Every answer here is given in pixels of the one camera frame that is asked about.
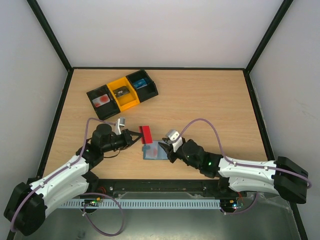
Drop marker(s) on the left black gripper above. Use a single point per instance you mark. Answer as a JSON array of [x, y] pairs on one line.
[[127, 139]]

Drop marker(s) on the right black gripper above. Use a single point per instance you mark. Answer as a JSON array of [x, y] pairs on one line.
[[171, 151]]

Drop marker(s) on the red card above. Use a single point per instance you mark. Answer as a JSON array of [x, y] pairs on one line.
[[146, 134]]

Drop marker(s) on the teal leather card holder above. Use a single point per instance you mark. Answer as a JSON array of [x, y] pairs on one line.
[[153, 151]]

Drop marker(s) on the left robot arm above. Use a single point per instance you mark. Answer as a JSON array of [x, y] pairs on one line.
[[31, 203]]

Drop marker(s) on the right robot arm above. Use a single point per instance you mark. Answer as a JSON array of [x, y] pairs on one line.
[[282, 177]]

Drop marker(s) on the brown VIP card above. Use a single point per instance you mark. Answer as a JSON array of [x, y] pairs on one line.
[[121, 91]]

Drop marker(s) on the blue card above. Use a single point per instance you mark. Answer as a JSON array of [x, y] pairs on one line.
[[141, 83]]

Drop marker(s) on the left black bin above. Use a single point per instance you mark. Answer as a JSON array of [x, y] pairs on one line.
[[108, 110]]

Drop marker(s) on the black bin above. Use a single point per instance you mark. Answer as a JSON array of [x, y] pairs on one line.
[[147, 92], [108, 110]]

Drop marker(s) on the yellow bin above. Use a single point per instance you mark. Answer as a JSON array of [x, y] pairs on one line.
[[127, 101]]

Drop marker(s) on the right black bin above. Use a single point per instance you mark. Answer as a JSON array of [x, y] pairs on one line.
[[147, 92]]

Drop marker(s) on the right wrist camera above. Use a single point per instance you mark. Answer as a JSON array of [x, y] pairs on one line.
[[174, 138]]

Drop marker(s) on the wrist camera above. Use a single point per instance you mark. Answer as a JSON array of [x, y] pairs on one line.
[[174, 138], [119, 124]]

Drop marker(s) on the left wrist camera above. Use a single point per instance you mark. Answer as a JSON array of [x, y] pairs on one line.
[[119, 124]]

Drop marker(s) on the black metal frame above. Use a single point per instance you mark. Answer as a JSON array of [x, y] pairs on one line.
[[41, 18]]

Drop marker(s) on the slotted cable duct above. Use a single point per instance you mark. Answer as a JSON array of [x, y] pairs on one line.
[[193, 204]]

